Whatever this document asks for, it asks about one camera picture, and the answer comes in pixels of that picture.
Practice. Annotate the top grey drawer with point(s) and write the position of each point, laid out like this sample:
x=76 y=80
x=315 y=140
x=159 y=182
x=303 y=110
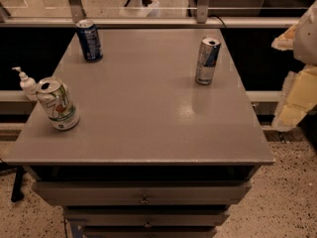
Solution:
x=141 y=193

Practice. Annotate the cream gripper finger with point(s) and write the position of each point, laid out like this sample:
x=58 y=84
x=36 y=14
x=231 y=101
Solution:
x=298 y=97
x=285 y=42

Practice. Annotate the grey drawer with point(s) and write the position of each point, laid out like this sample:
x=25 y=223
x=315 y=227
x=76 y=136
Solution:
x=148 y=217
x=154 y=232
x=141 y=193

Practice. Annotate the metal railing frame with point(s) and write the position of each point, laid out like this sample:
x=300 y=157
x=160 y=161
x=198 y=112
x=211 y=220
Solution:
x=172 y=14

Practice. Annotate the black stand leg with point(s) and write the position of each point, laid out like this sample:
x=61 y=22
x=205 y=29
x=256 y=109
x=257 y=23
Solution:
x=17 y=194

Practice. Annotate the grey drawer cabinet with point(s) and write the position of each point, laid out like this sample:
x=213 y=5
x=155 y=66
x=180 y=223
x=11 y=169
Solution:
x=144 y=118

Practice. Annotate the white base with cable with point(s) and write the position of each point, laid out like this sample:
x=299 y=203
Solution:
x=140 y=9

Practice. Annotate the white green 7up can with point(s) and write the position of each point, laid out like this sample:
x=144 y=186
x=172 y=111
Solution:
x=56 y=100

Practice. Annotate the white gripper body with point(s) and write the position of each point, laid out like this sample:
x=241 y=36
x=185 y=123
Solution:
x=307 y=39

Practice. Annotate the blue pepsi can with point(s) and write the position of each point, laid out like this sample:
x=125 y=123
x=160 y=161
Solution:
x=89 y=40

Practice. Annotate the silver blue redbull can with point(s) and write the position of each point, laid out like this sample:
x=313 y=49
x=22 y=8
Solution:
x=207 y=58

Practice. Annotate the white pump dispenser bottle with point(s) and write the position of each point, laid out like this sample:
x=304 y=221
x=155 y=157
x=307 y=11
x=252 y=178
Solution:
x=27 y=84

